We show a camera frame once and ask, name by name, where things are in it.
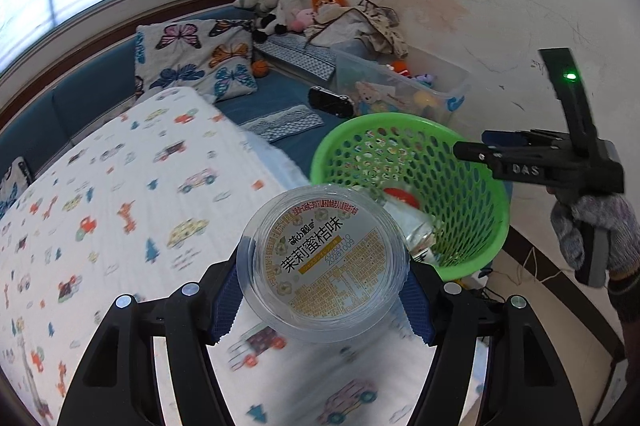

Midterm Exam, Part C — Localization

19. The red paper cup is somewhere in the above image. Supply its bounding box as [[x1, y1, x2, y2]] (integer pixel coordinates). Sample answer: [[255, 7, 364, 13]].
[[383, 187, 420, 209]]

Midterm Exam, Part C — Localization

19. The orange fox plush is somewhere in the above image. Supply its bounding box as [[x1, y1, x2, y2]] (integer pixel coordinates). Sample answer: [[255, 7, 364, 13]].
[[311, 0, 348, 23]]

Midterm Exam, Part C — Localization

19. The clear round jelly cup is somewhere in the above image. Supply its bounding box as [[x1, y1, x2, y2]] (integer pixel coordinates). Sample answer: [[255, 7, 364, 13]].
[[236, 185, 409, 344]]

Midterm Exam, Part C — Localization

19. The right maroon sleeve forearm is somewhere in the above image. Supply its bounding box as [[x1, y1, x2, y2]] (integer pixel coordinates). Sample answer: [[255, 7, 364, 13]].
[[608, 270, 639, 370]]

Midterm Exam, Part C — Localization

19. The black white cow plush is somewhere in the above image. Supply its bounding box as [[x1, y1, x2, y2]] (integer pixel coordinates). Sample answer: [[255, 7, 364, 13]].
[[252, 0, 303, 44]]

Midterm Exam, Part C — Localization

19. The blue sofa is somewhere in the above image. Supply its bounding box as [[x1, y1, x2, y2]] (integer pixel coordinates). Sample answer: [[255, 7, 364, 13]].
[[0, 4, 352, 187]]

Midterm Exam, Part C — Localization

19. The small orange ball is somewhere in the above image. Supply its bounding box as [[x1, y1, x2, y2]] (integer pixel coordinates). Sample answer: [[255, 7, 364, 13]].
[[252, 60, 270, 79]]

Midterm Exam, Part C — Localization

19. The blue patterned seat mat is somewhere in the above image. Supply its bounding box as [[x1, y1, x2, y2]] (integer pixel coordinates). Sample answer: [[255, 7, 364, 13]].
[[254, 33, 335, 82]]

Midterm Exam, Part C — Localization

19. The right grey gloved hand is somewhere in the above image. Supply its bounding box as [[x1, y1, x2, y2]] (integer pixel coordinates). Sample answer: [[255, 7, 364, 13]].
[[550, 194, 639, 280]]

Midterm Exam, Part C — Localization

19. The black handheld game console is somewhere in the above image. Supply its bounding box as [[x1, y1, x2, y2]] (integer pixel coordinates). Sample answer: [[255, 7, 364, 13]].
[[308, 85, 355, 119]]

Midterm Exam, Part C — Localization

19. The pink pig plush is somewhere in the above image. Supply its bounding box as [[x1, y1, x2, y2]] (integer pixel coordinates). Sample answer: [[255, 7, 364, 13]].
[[288, 8, 316, 33]]

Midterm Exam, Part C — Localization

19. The cartoon print table cloth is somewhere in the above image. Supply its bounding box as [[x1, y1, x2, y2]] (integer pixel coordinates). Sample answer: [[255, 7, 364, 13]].
[[1, 87, 434, 425]]

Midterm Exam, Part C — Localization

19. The green plastic basket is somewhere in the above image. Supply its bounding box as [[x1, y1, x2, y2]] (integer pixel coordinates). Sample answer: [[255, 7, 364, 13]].
[[310, 112, 510, 281]]

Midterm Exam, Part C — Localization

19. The beige patterned cloth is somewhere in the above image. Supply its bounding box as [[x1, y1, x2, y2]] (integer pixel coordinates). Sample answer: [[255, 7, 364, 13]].
[[304, 0, 409, 58]]

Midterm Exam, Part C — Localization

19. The clear plastic toy box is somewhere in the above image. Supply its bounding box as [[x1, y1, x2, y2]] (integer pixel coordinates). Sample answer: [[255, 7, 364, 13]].
[[332, 41, 471, 124]]

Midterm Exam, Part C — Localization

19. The clear plastic bottle yellow label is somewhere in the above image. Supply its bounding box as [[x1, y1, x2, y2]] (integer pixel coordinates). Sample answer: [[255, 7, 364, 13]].
[[382, 193, 442, 266]]

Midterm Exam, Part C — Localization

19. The butterfly print pillow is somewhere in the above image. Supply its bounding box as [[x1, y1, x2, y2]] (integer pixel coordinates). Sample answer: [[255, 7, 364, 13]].
[[134, 18, 258, 104]]

